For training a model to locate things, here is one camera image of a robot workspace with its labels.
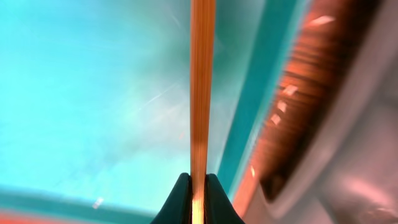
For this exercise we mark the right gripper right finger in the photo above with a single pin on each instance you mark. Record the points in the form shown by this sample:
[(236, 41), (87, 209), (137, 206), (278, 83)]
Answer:
[(218, 208)]

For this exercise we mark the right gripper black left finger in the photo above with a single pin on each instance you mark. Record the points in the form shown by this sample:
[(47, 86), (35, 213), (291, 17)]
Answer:
[(177, 208)]

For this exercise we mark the wooden chopstick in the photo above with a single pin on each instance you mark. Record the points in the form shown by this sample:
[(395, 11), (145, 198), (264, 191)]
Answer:
[(202, 28)]

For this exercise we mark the grey dishwasher rack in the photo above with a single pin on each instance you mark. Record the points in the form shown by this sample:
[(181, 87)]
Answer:
[(327, 152)]

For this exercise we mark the teal serving tray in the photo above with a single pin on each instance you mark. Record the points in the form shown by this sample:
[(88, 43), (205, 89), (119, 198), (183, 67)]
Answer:
[(95, 101)]

